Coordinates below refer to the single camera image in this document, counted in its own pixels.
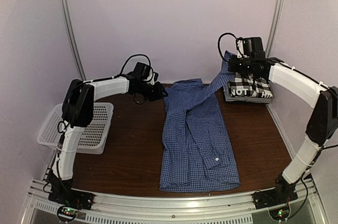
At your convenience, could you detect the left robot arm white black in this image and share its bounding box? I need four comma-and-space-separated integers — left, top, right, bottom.
48, 72, 168, 205

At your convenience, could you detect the small circuit board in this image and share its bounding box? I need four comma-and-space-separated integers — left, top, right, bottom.
268, 206, 290, 222
57, 206, 79, 222

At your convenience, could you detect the left aluminium frame post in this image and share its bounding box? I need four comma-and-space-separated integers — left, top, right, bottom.
60, 0, 86, 80

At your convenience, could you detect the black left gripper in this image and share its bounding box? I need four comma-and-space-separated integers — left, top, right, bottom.
135, 80, 168, 101

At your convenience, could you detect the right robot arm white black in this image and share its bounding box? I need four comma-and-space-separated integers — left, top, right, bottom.
229, 56, 337, 204

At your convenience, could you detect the white perforated plastic basket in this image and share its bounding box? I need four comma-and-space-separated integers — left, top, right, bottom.
36, 102, 114, 155

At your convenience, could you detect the front aluminium rail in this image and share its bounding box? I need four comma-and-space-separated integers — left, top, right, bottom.
25, 179, 322, 224

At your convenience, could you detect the right aluminium frame post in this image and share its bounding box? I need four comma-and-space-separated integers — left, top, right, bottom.
266, 0, 285, 57

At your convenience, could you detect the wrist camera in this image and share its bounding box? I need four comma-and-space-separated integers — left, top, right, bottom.
236, 37, 266, 59
131, 62, 158, 84

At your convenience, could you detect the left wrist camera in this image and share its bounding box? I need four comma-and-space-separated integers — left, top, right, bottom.
131, 62, 158, 84

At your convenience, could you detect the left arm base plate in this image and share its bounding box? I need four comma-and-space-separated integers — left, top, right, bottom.
48, 188, 94, 210

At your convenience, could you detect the right small circuit board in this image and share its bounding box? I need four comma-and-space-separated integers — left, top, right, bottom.
268, 206, 290, 222

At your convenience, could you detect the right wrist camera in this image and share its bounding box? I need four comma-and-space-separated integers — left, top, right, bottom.
236, 37, 266, 59

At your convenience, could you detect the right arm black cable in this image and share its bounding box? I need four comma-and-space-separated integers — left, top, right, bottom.
217, 32, 338, 209

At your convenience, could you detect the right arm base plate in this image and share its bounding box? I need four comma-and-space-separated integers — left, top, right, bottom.
252, 188, 298, 210

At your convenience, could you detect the black white plaid shirt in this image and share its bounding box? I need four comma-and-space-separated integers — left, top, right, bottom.
226, 73, 273, 99

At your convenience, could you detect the aluminium frame post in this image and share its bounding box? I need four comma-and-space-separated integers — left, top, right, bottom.
266, 0, 285, 57
60, 0, 86, 80

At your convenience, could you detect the blue checked shirt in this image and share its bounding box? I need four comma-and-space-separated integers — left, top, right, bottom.
159, 52, 240, 193

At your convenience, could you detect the left small circuit board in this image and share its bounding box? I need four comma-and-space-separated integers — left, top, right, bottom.
57, 206, 79, 222

